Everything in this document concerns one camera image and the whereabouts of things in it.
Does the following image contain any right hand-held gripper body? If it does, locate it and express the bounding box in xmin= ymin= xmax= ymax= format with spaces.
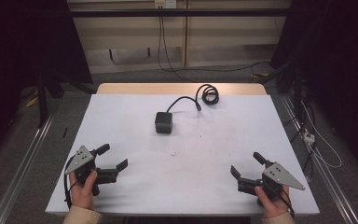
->
xmin=237 ymin=161 xmax=306 ymax=207

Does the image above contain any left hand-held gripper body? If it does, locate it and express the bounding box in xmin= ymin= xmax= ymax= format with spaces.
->
xmin=64 ymin=145 xmax=118 ymax=197

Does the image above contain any black power adapter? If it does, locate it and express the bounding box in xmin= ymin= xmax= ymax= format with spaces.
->
xmin=154 ymin=111 xmax=173 ymax=135

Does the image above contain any black adapter cable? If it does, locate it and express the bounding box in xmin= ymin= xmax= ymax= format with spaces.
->
xmin=166 ymin=83 xmax=220 ymax=114

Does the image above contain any person's right hand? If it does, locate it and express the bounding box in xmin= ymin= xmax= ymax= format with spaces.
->
xmin=254 ymin=184 xmax=291 ymax=219

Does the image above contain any person's left hand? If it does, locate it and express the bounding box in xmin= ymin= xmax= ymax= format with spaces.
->
xmin=68 ymin=170 xmax=99 ymax=211

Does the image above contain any white power strip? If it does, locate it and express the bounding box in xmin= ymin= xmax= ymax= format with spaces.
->
xmin=302 ymin=130 xmax=317 ymax=147

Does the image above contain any white table mat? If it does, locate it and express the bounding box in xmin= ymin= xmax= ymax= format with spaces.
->
xmin=44 ymin=92 xmax=321 ymax=217

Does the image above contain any black metal stand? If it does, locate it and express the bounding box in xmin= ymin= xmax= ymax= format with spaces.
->
xmin=34 ymin=69 xmax=98 ymax=129

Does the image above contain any yellow floor tape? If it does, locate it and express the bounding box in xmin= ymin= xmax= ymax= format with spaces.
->
xmin=25 ymin=95 xmax=40 ymax=108

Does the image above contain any wooden table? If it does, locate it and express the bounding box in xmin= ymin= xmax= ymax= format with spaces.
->
xmin=96 ymin=82 xmax=268 ymax=96

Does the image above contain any dark curtain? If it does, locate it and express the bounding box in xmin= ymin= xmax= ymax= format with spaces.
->
xmin=269 ymin=0 xmax=358 ymax=180
xmin=0 ymin=0 xmax=94 ymax=171

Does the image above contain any black horizontal metal bar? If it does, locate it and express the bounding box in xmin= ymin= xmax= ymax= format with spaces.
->
xmin=36 ymin=7 xmax=296 ymax=19

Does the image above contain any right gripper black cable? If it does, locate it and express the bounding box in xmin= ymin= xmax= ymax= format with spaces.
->
xmin=276 ymin=186 xmax=296 ymax=218

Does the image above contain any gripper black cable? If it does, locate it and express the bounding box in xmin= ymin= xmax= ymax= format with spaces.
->
xmin=62 ymin=154 xmax=79 ymax=210
xmin=276 ymin=186 xmax=296 ymax=218

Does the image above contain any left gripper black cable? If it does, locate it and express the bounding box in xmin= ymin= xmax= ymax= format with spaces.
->
xmin=62 ymin=154 xmax=79 ymax=210

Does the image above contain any aluminium floor rail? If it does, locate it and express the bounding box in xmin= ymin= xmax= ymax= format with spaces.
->
xmin=0 ymin=111 xmax=59 ymax=224
xmin=278 ymin=92 xmax=358 ymax=224

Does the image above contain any white cable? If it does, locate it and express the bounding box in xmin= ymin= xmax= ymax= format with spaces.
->
xmin=300 ymin=99 xmax=343 ymax=170

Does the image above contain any black wall cable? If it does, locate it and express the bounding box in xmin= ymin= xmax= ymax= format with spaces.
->
xmin=156 ymin=7 xmax=272 ymax=84

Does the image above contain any white wall socket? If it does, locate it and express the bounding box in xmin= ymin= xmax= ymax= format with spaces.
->
xmin=154 ymin=0 xmax=178 ymax=9

